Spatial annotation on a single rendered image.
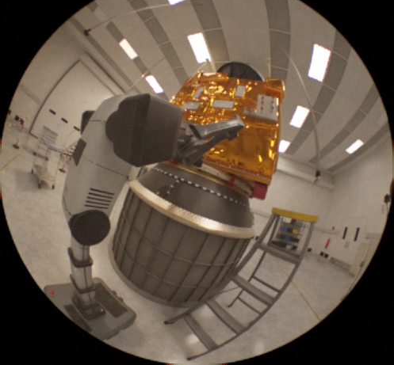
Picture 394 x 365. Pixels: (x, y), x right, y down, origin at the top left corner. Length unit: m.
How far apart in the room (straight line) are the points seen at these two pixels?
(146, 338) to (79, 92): 8.74
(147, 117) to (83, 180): 0.24
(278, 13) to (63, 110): 9.14
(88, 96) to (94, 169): 8.00
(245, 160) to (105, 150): 1.17
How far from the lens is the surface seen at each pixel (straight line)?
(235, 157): 1.26
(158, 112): 0.20
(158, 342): 1.49
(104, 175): 0.35
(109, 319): 1.21
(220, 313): 1.11
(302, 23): 3.99
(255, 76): 2.88
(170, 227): 1.09
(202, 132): 0.41
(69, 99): 8.17
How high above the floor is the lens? 1.42
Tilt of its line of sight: 11 degrees up
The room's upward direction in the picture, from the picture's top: 23 degrees clockwise
